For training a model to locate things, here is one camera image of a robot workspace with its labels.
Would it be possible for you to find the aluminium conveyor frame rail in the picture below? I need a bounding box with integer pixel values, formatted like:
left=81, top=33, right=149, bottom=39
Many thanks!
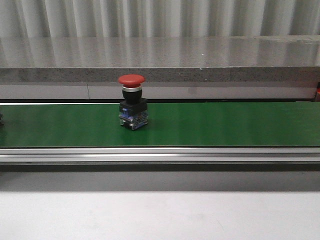
left=0, top=147, right=320, bottom=172

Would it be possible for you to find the grey stone counter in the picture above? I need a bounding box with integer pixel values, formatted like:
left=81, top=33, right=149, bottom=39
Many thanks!
left=0, top=35, right=320, bottom=102

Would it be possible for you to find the red mushroom push button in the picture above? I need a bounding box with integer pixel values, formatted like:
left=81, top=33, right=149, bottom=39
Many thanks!
left=118, top=74, right=149, bottom=131

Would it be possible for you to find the red plastic bin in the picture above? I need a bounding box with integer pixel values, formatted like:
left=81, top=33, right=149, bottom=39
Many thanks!
left=314, top=82, right=320, bottom=102

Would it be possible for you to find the green conveyor belt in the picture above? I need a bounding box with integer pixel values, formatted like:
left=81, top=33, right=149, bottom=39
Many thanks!
left=0, top=102, right=320, bottom=148

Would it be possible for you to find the yellow mushroom push button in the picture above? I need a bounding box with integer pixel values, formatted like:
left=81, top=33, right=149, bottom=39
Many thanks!
left=0, top=113, right=4, bottom=126

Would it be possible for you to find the white pleated curtain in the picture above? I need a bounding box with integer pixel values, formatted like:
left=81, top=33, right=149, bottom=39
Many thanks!
left=0, top=0, right=320, bottom=38

